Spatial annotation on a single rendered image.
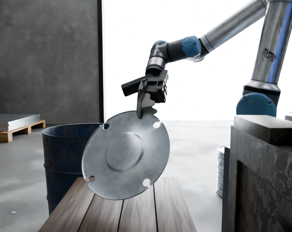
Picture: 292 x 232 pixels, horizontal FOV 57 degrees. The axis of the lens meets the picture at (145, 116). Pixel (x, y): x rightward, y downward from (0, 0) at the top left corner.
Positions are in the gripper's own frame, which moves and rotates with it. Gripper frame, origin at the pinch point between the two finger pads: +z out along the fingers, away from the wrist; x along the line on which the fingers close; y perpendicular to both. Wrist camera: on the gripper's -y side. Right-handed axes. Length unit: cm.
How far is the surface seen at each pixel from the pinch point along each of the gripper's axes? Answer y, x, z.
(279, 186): 33, -32, 35
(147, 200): 5.0, 12.3, 22.6
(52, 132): -58, 36, -16
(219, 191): 26, 102, -22
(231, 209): 28.1, -12.8, 31.4
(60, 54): -252, 194, -286
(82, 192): -17.0, 12.6, 22.1
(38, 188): -92, 89, -5
